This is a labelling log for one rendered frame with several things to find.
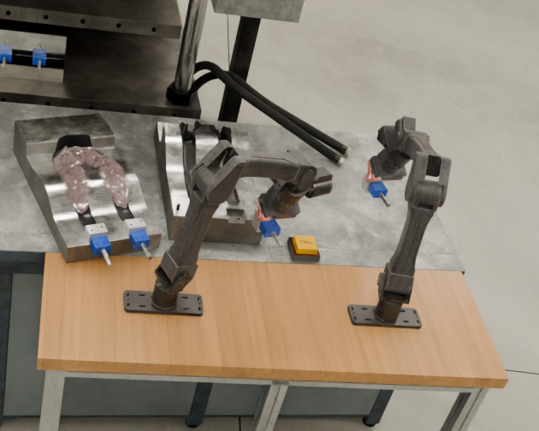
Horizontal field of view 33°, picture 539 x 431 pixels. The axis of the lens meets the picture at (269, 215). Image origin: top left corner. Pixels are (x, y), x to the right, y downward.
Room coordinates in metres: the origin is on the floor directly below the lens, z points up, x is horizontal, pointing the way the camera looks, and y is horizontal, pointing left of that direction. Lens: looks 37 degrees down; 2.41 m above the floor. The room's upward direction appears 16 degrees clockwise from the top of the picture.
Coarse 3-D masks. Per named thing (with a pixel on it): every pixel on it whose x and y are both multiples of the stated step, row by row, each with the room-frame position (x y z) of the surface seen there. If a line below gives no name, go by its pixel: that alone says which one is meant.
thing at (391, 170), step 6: (372, 156) 2.24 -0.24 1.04; (372, 162) 2.23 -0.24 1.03; (378, 162) 2.24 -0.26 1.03; (384, 162) 2.22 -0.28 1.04; (390, 162) 2.21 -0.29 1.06; (378, 168) 2.22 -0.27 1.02; (384, 168) 2.22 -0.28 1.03; (390, 168) 2.21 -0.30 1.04; (396, 168) 2.21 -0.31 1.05; (402, 168) 2.26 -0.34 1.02; (378, 174) 2.20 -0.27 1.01; (384, 174) 2.21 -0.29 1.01; (390, 174) 2.22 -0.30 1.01; (396, 174) 2.23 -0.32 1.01; (402, 174) 2.24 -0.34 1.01
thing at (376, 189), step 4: (364, 176) 2.29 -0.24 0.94; (364, 180) 2.28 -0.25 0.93; (380, 180) 2.28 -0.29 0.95; (364, 184) 2.28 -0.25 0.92; (368, 184) 2.26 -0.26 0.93; (372, 184) 2.26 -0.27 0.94; (376, 184) 2.27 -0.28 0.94; (380, 184) 2.27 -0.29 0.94; (364, 188) 2.27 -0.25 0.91; (368, 188) 2.26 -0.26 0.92; (372, 188) 2.25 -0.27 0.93; (376, 188) 2.24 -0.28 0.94; (380, 188) 2.25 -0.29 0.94; (384, 188) 2.25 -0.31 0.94; (368, 192) 2.27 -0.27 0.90; (372, 192) 2.24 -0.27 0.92; (376, 192) 2.23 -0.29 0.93; (380, 192) 2.24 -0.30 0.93; (384, 192) 2.25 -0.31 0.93; (372, 196) 2.23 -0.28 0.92; (376, 196) 2.23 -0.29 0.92; (380, 196) 2.23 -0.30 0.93; (384, 196) 2.25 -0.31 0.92; (384, 200) 2.21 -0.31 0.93; (388, 204) 2.20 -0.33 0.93
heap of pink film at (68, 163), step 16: (64, 160) 2.01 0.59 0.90; (80, 160) 2.03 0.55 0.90; (96, 160) 2.06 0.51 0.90; (112, 160) 2.06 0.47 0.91; (64, 176) 1.93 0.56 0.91; (80, 176) 1.94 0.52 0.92; (112, 176) 1.98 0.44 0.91; (80, 192) 1.90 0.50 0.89; (112, 192) 1.95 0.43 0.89; (80, 208) 1.87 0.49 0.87
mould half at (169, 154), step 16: (160, 128) 2.36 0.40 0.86; (176, 128) 2.27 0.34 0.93; (160, 144) 2.27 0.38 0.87; (176, 144) 2.20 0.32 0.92; (208, 144) 2.25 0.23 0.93; (240, 144) 2.29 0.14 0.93; (160, 160) 2.22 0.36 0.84; (176, 160) 2.16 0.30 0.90; (160, 176) 2.18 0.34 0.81; (176, 176) 2.10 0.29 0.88; (176, 192) 2.03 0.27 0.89; (240, 192) 2.11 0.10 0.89; (256, 192) 2.13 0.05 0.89; (224, 208) 2.01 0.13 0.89; (240, 208) 2.03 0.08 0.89; (256, 208) 2.05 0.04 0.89; (176, 224) 1.92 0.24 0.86; (224, 224) 1.97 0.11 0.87; (240, 224) 1.99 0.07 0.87; (208, 240) 1.96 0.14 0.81; (224, 240) 1.97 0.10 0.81; (240, 240) 1.99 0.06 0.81; (256, 240) 2.01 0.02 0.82
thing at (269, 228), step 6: (270, 216) 1.95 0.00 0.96; (252, 222) 1.95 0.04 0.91; (258, 222) 1.93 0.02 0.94; (264, 222) 1.93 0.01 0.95; (270, 222) 1.93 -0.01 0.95; (276, 222) 1.94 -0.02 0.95; (258, 228) 1.93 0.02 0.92; (264, 228) 1.91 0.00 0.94; (270, 228) 1.91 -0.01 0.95; (276, 228) 1.91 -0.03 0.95; (264, 234) 1.90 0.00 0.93; (270, 234) 1.91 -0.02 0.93; (276, 234) 1.92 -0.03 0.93; (276, 240) 1.88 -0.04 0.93
